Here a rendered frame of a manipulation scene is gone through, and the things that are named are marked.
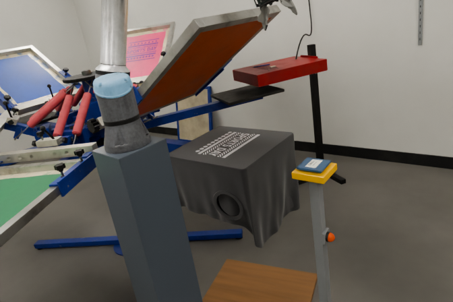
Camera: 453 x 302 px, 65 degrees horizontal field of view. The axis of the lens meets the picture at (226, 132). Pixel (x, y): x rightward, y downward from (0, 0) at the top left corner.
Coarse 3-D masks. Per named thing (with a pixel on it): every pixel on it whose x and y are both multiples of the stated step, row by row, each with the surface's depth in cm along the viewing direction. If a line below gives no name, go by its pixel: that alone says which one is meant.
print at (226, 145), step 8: (224, 136) 186; (232, 136) 184; (240, 136) 182; (248, 136) 180; (256, 136) 178; (208, 144) 178; (216, 144) 176; (224, 144) 175; (232, 144) 173; (240, 144) 171; (192, 152) 171; (200, 152) 169; (208, 152) 168; (216, 152) 166; (224, 152) 165; (232, 152) 163
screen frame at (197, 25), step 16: (208, 16) 129; (224, 16) 135; (240, 16) 142; (256, 16) 150; (272, 16) 165; (192, 32) 126; (256, 32) 173; (176, 48) 133; (240, 48) 182; (160, 64) 142; (224, 64) 194; (208, 80) 206; (144, 96) 159
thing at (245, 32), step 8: (248, 24) 154; (256, 24) 161; (240, 32) 157; (248, 32) 165; (232, 40) 161; (240, 40) 169; (224, 48) 165; (232, 48) 173; (216, 56) 169; (224, 56) 178; (208, 64) 174; (216, 64) 183; (200, 72) 179; (208, 72) 189; (192, 80) 184; (200, 80) 194; (184, 88) 189; (192, 88) 200; (176, 96) 195; (184, 96) 207
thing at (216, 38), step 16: (208, 32) 133; (224, 32) 144; (192, 48) 138; (208, 48) 150; (176, 64) 144; (192, 64) 158; (160, 80) 152; (176, 80) 166; (160, 96) 176; (144, 112) 184
